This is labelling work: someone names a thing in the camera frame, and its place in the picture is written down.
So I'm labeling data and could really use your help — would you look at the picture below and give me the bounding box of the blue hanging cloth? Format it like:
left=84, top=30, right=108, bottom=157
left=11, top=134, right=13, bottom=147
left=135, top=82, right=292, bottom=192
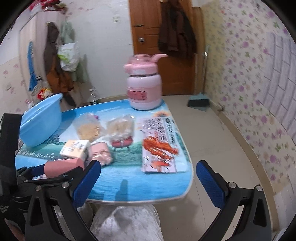
left=27, top=41, right=37, bottom=91

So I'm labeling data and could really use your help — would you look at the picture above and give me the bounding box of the pink water bottle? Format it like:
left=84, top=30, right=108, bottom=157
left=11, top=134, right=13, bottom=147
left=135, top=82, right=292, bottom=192
left=123, top=54, right=168, bottom=110

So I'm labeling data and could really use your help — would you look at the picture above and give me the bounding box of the person's leg in white pants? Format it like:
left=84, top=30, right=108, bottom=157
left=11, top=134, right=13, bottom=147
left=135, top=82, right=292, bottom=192
left=77, top=204, right=163, bottom=241

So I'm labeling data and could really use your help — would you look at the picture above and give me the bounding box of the white chicken feet snack packet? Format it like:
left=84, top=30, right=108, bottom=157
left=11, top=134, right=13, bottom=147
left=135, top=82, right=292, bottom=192
left=138, top=116, right=187, bottom=174

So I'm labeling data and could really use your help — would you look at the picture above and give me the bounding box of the white green plastic bag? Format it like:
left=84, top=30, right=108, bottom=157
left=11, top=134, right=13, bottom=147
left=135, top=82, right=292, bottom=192
left=57, top=42, right=80, bottom=71

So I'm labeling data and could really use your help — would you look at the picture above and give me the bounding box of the pink plastic packet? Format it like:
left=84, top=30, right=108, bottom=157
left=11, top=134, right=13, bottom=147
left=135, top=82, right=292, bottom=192
left=89, top=142, right=114, bottom=166

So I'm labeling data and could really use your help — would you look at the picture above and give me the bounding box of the pink cylindrical case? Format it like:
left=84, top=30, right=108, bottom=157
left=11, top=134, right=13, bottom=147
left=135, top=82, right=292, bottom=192
left=44, top=158, right=85, bottom=178

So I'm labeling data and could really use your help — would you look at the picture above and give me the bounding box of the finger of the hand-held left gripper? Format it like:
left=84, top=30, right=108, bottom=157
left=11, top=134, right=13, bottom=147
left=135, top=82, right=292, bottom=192
left=21, top=167, right=85, bottom=186
left=17, top=163, right=47, bottom=179

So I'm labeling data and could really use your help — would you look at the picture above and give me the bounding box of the brown orange hanging coat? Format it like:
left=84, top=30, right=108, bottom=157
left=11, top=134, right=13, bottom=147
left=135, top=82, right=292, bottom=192
left=44, top=22, right=77, bottom=107

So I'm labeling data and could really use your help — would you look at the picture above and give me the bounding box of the pale green hanging garment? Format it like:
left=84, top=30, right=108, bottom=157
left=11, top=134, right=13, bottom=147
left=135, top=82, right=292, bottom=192
left=61, top=21, right=89, bottom=82

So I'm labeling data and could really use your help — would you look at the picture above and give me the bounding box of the red fabric pile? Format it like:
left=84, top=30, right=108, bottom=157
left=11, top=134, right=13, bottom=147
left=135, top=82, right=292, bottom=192
left=30, top=0, right=70, bottom=13

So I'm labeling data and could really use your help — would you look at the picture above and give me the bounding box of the blue plastic basin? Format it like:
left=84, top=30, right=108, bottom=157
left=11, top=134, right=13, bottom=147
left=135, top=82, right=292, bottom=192
left=19, top=93, right=63, bottom=147

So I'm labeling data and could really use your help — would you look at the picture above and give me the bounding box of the yellow white tissue pack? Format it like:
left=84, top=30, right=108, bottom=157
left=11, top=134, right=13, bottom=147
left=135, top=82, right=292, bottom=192
left=59, top=140, right=90, bottom=160

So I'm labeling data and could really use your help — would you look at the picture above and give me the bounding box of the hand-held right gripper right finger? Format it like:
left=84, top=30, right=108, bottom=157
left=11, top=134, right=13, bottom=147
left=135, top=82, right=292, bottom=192
left=196, top=160, right=271, bottom=241

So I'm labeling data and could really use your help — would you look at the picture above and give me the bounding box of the clear bag of snack sticks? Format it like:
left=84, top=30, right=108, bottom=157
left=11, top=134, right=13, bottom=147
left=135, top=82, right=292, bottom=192
left=106, top=115, right=135, bottom=142
left=73, top=113, right=103, bottom=142

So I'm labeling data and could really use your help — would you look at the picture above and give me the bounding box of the teal broom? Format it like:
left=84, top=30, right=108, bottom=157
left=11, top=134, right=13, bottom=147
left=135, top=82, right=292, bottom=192
left=187, top=45, right=210, bottom=113

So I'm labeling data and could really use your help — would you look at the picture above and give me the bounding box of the brown wooden door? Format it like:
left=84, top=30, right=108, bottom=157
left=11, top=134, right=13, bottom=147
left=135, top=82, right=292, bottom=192
left=128, top=0, right=205, bottom=96

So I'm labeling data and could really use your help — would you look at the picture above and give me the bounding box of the large clear water bottle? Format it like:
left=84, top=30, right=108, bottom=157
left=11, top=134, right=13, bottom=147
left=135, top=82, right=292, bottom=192
left=88, top=88, right=100, bottom=104

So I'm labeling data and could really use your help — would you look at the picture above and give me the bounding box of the dark brown hanging jacket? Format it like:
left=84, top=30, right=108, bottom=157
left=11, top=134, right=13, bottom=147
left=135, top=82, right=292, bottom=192
left=158, top=1, right=197, bottom=58

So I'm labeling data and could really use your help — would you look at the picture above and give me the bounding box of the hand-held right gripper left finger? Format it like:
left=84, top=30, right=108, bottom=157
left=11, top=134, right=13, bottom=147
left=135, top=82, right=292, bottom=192
left=24, top=159, right=102, bottom=241

